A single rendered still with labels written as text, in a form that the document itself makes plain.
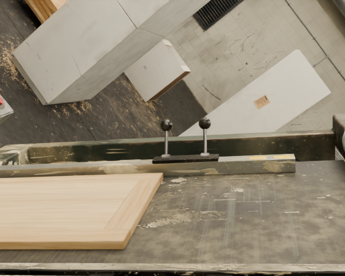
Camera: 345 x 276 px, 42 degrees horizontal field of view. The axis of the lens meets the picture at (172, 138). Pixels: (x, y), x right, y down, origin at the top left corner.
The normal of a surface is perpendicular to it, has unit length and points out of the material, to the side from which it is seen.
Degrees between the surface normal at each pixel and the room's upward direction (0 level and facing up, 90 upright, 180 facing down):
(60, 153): 90
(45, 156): 90
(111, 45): 90
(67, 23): 90
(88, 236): 57
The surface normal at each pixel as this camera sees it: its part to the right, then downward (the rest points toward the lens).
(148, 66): -0.25, 0.13
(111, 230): -0.09, -0.97
